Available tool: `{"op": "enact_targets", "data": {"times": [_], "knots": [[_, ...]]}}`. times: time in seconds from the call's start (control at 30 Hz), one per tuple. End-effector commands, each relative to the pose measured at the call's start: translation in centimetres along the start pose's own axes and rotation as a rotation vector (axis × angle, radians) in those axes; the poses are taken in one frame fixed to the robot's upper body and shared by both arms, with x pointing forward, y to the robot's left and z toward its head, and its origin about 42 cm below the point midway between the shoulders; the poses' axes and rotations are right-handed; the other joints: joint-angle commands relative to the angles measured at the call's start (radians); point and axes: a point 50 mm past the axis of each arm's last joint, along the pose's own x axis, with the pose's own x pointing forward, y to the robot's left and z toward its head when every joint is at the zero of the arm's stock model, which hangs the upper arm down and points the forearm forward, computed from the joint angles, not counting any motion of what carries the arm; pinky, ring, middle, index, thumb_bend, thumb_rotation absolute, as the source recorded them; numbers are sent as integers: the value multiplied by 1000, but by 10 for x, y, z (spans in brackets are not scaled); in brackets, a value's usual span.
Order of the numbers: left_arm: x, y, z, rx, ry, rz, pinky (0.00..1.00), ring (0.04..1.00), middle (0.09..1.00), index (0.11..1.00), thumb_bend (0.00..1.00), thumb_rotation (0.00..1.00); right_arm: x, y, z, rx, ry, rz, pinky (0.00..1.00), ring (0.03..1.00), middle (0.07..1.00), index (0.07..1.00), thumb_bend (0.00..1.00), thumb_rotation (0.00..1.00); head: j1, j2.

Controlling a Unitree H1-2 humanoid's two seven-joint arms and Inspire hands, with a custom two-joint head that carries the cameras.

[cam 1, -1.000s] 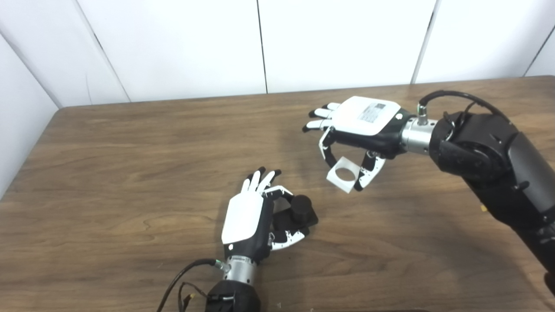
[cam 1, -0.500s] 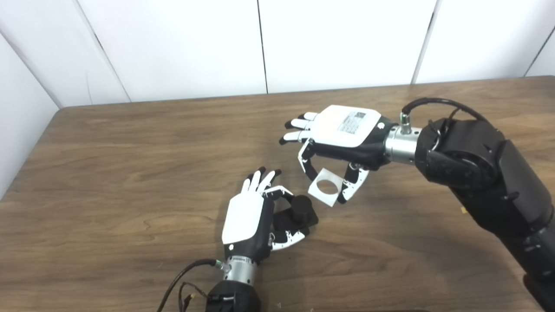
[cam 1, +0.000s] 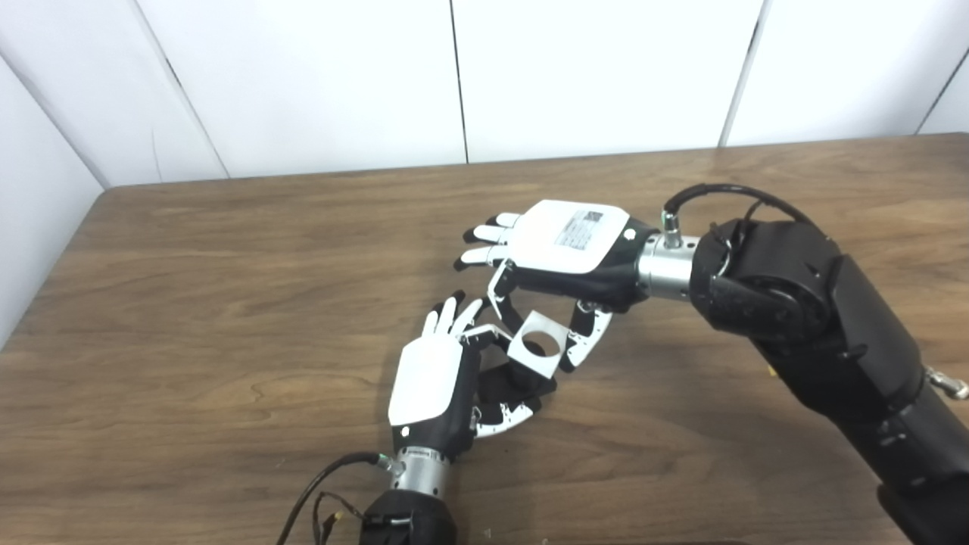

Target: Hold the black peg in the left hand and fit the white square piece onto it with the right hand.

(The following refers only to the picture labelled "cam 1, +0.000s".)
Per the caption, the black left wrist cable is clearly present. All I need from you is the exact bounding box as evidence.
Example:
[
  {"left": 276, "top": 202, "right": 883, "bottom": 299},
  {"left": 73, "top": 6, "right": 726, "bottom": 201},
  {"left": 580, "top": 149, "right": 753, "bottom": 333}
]
[{"left": 276, "top": 452, "right": 398, "bottom": 545}]

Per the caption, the white square piece with hole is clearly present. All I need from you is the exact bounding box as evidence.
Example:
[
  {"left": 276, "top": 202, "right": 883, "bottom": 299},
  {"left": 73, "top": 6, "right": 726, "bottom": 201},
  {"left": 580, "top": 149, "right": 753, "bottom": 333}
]
[{"left": 506, "top": 310, "right": 570, "bottom": 376}]

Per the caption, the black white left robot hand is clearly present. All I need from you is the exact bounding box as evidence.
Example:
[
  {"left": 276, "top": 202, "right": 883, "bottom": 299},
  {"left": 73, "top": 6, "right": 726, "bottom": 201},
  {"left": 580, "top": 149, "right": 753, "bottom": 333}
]
[{"left": 388, "top": 291, "right": 543, "bottom": 462}]

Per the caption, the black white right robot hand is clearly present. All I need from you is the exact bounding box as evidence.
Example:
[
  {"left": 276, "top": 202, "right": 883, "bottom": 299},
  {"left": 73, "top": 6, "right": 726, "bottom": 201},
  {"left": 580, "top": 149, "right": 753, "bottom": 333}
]
[{"left": 454, "top": 199, "right": 658, "bottom": 373}]

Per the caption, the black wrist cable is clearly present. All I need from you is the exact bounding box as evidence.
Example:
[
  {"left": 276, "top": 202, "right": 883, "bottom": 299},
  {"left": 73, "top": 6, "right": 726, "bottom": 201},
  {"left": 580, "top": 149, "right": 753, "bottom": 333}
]
[
  {"left": 662, "top": 184, "right": 818, "bottom": 251},
  {"left": 276, "top": 452, "right": 398, "bottom": 545}
]

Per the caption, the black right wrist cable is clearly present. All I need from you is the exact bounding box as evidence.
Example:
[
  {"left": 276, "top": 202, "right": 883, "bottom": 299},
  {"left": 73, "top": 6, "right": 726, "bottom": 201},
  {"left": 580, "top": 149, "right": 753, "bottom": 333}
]
[{"left": 662, "top": 184, "right": 818, "bottom": 251}]

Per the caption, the thin wire with yellow connector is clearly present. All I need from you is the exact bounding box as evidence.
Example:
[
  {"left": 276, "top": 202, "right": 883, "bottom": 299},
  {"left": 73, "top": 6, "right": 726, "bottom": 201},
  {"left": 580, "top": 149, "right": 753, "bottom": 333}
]
[{"left": 312, "top": 491, "right": 366, "bottom": 545}]

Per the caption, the black peg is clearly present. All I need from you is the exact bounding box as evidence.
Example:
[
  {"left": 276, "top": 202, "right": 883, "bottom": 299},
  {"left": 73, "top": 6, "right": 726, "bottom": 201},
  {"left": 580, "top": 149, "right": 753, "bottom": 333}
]
[{"left": 481, "top": 341, "right": 557, "bottom": 406}]

